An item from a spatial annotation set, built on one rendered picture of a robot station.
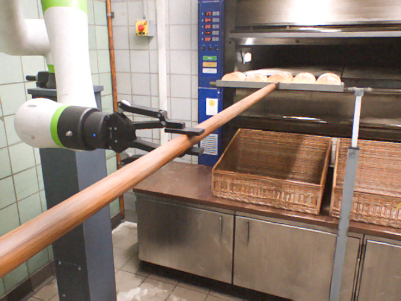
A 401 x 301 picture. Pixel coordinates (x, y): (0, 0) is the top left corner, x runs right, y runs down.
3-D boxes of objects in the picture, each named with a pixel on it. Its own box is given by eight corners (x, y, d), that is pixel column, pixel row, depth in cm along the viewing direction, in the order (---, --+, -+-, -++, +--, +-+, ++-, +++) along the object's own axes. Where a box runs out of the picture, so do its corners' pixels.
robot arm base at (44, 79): (16, 86, 139) (14, 71, 138) (45, 83, 153) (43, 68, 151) (68, 89, 130) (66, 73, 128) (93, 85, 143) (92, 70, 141)
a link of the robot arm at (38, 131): (-2, 143, 75) (5, 91, 75) (42, 147, 86) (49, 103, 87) (49, 150, 70) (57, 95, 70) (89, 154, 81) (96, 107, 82)
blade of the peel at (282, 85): (343, 91, 145) (344, 85, 144) (215, 86, 164) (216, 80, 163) (343, 82, 177) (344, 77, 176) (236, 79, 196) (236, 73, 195)
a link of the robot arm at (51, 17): (33, 15, 91) (67, 0, 87) (64, 33, 101) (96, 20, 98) (48, 154, 86) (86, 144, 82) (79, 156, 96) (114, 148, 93)
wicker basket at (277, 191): (237, 168, 231) (238, 127, 223) (327, 181, 210) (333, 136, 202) (209, 196, 189) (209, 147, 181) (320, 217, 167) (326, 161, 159)
